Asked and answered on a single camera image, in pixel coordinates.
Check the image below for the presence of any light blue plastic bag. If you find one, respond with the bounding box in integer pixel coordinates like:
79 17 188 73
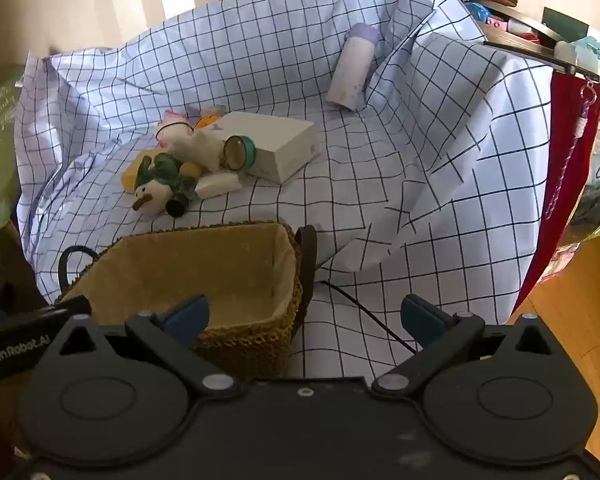
555 35 600 86

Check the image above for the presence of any cluttered metal shelf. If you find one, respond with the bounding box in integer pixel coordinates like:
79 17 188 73
482 5 600 92

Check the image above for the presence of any woven basket with beige liner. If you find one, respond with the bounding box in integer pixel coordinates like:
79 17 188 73
55 220 321 378

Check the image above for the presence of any white rectangular box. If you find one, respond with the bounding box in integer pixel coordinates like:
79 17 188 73
219 111 317 184

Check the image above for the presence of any purple braided cord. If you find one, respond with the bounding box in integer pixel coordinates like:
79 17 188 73
545 85 597 221

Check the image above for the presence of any green paper bag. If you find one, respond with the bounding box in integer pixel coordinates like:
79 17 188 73
0 62 28 233

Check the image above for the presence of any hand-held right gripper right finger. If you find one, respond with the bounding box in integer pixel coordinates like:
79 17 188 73
370 294 566 401

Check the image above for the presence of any white bottle with purple cap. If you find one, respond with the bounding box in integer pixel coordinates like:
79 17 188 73
327 24 381 111

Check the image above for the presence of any green and white plush toy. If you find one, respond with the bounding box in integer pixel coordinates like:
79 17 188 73
132 154 201 213

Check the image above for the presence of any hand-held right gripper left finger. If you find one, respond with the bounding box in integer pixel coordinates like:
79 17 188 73
40 294 243 401

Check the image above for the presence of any yellow cardboard box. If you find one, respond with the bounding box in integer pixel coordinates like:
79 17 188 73
121 157 146 193

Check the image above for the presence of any green tape roll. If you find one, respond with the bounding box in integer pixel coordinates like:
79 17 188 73
222 135 257 171

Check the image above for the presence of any white checked cloth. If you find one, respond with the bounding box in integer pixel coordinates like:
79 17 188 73
15 0 553 378

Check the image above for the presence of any pink striped cloth bundle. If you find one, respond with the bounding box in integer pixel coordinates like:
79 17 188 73
155 110 193 143

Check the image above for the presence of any white fluffy plush toy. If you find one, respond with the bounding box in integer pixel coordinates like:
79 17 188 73
162 127 228 171

